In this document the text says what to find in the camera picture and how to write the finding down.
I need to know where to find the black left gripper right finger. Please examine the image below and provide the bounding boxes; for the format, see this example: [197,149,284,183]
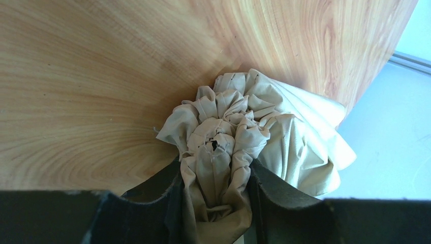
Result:
[247,160,340,243]

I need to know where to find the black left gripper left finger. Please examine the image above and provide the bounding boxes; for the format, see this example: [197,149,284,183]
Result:
[82,158,184,243]

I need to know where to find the beige umbrella with black shaft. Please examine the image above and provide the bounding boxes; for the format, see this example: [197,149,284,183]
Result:
[157,69,356,243]

